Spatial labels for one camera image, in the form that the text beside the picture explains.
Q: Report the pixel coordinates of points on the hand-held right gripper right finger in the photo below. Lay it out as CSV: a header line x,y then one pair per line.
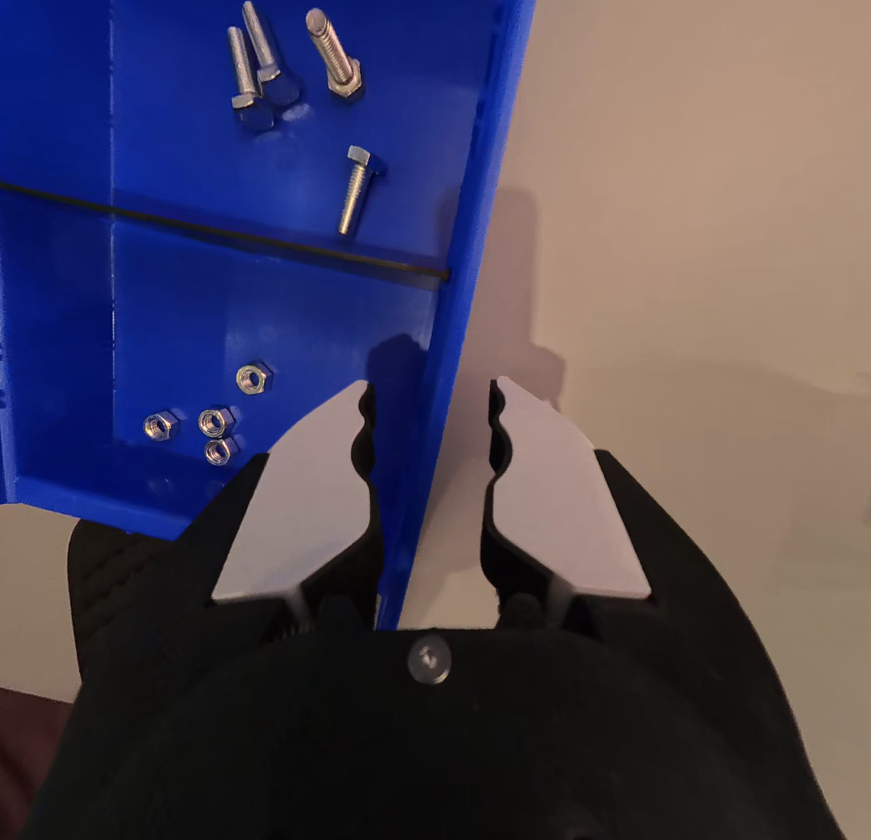
x,y
565,499

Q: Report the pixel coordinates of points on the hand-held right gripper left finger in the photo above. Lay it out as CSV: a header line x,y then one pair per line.
x,y
299,499

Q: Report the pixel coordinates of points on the blue plastic parts bin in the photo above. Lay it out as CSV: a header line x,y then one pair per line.
x,y
170,295

